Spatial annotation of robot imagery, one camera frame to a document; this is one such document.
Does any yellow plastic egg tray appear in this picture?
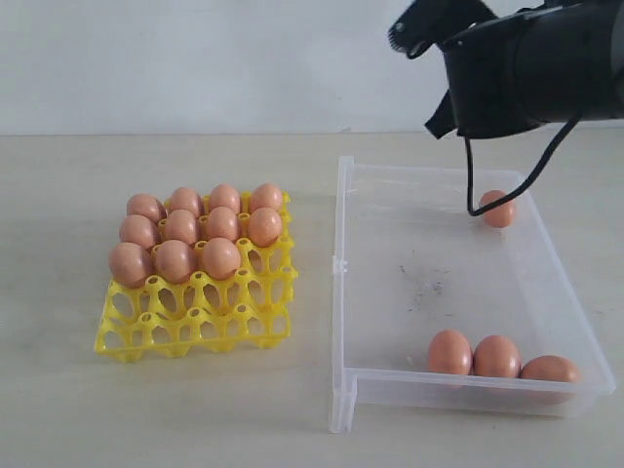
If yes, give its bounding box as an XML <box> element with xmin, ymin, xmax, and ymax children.
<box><xmin>92</xmin><ymin>189</ymin><xmax>299</xmax><ymax>365</ymax></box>

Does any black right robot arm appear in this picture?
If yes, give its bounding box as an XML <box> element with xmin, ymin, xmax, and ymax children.
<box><xmin>425</xmin><ymin>1</ymin><xmax>623</xmax><ymax>139</ymax></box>

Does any brown egg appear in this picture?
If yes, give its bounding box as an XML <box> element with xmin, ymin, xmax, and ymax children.
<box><xmin>154</xmin><ymin>240</ymin><xmax>198</xmax><ymax>284</ymax></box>
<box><xmin>209</xmin><ymin>183</ymin><xmax>242</xmax><ymax>215</ymax></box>
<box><xmin>126</xmin><ymin>193</ymin><xmax>167</xmax><ymax>224</ymax></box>
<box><xmin>427</xmin><ymin>330</ymin><xmax>473</xmax><ymax>375</ymax></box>
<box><xmin>473</xmin><ymin>335</ymin><xmax>522</xmax><ymax>378</ymax></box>
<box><xmin>163</xmin><ymin>209</ymin><xmax>200</xmax><ymax>245</ymax></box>
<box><xmin>480</xmin><ymin>190</ymin><xmax>516</xmax><ymax>229</ymax></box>
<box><xmin>248</xmin><ymin>207</ymin><xmax>283</xmax><ymax>248</ymax></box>
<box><xmin>200</xmin><ymin>238</ymin><xmax>242</xmax><ymax>281</ymax></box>
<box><xmin>119</xmin><ymin>214</ymin><xmax>161</xmax><ymax>251</ymax></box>
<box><xmin>204</xmin><ymin>207</ymin><xmax>241</xmax><ymax>243</ymax></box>
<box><xmin>108</xmin><ymin>242</ymin><xmax>154</xmax><ymax>289</ymax></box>
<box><xmin>249</xmin><ymin>182</ymin><xmax>284</xmax><ymax>213</ymax></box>
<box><xmin>168</xmin><ymin>187</ymin><xmax>205</xmax><ymax>218</ymax></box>
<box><xmin>520</xmin><ymin>355</ymin><xmax>581</xmax><ymax>405</ymax></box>

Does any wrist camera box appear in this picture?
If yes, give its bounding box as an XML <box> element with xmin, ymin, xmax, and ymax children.
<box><xmin>387</xmin><ymin>0</ymin><xmax>497</xmax><ymax>59</ymax></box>

